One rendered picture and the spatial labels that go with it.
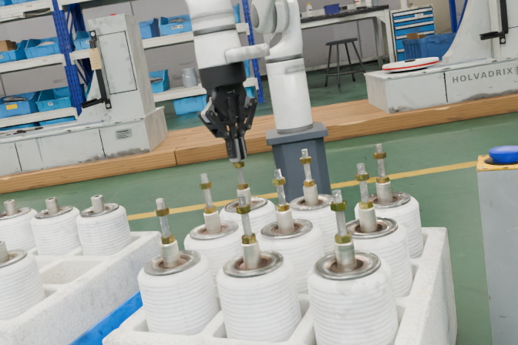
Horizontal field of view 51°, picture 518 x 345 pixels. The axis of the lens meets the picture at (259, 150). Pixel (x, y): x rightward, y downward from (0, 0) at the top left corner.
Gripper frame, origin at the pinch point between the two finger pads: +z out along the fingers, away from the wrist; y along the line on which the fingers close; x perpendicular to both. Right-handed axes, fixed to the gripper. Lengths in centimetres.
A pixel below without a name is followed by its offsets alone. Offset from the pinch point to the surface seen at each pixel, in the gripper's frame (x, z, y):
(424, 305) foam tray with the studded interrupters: 34.5, 17.2, 10.3
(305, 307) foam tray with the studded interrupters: 19.9, 18.2, 14.1
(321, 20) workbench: -261, -35, -459
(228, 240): 7.3, 10.4, 13.2
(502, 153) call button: 40.7, 2.6, -4.3
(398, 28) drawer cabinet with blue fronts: -196, -12, -506
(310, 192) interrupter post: 12.0, 7.9, -2.2
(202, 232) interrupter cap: 1.6, 9.8, 12.6
